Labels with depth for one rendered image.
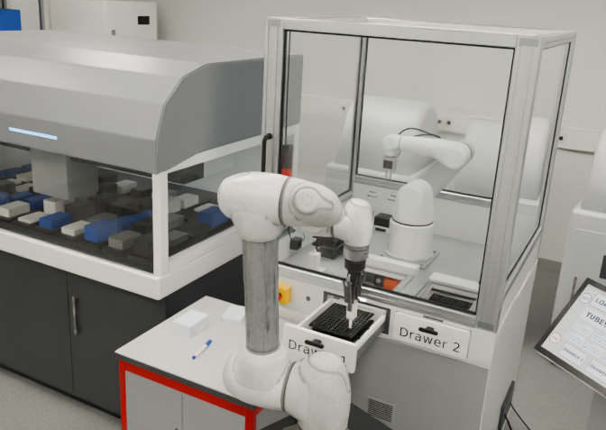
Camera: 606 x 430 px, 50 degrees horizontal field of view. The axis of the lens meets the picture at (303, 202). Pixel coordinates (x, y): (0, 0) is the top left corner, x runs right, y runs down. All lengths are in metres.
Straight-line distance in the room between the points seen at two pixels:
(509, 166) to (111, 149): 1.57
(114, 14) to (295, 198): 4.88
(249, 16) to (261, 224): 4.90
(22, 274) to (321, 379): 2.04
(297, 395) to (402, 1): 4.33
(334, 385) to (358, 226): 0.56
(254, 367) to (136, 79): 1.39
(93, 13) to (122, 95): 3.61
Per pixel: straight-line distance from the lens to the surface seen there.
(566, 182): 5.62
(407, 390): 2.73
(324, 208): 1.66
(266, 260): 1.81
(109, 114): 2.82
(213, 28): 6.76
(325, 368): 1.95
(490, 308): 2.47
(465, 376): 2.62
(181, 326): 2.67
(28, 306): 3.65
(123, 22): 6.45
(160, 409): 2.61
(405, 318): 2.57
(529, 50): 2.25
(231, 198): 1.73
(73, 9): 6.57
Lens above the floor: 2.07
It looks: 17 degrees down
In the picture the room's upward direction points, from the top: 3 degrees clockwise
